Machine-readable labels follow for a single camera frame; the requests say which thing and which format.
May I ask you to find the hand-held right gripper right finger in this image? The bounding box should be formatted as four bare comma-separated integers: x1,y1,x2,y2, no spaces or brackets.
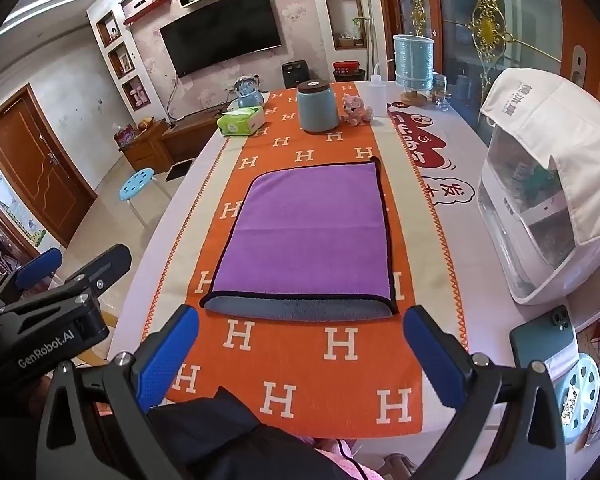
402,305,567,480

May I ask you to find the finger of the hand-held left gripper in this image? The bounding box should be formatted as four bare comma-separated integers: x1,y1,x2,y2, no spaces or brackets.
55,243,133,306
0,247,64,313

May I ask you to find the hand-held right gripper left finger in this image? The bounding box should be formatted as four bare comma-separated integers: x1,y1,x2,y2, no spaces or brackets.
39,304,201,480

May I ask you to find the purple towel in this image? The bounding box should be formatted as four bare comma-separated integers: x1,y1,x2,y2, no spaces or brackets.
199,157,399,322

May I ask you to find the blue round stool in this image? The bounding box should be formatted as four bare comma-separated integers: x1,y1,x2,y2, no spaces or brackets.
118,168,174,232

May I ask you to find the brown wooden door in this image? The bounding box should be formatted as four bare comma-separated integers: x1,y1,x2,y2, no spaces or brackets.
0,85,99,249

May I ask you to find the dark clothing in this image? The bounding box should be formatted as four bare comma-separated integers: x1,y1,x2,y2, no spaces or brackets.
149,386,353,480

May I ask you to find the white printed tablecloth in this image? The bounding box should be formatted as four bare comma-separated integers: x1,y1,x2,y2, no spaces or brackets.
107,80,600,436

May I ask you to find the dark green smartphone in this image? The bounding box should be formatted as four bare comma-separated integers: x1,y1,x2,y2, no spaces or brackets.
509,304,580,374

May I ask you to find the orange printed table runner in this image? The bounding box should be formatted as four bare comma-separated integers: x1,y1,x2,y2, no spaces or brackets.
165,81,469,442

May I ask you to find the wooden television cabinet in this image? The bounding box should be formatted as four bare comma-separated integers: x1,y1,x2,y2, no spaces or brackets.
117,110,227,177

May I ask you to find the pink snack bag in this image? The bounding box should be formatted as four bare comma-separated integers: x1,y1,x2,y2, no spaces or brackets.
113,125,139,149

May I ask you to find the pink cloth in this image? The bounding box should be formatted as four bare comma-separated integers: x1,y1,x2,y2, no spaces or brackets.
302,435,383,480

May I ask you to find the white countertop appliance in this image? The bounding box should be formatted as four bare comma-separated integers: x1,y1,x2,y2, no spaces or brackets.
476,125,600,306

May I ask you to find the green tissue pack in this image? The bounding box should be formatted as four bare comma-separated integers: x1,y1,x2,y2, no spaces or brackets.
216,106,266,137

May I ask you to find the blue toy robot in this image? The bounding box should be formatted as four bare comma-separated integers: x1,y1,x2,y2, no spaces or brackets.
230,76,266,109

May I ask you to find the pink plush toy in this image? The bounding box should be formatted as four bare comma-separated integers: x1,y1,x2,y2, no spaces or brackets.
341,93,374,126

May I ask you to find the blue jar with dark lid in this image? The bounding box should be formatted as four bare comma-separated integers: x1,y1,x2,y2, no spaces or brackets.
297,80,341,135

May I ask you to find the small glass jar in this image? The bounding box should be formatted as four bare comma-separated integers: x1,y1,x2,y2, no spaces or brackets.
432,74,451,111

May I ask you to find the white squeeze bottle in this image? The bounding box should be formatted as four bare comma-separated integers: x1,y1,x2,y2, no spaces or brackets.
367,62,389,119

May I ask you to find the white cloth cover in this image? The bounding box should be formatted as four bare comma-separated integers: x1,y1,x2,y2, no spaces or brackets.
481,67,600,249

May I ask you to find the black heater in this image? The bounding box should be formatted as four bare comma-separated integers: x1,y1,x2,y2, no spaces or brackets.
282,60,309,90

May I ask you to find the blue cylinder on wooden stand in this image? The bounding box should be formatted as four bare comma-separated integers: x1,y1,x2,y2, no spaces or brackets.
392,34,436,107

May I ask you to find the gold door ornament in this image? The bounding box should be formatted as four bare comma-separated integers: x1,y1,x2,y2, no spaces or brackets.
467,0,514,77

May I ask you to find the wall poster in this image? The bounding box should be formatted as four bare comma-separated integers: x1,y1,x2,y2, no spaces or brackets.
0,167,49,249

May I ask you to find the red wall shelf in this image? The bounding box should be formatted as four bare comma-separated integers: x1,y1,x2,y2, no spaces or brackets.
123,0,172,26

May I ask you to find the black wall television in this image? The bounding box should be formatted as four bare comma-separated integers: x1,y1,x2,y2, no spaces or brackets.
159,0,284,79

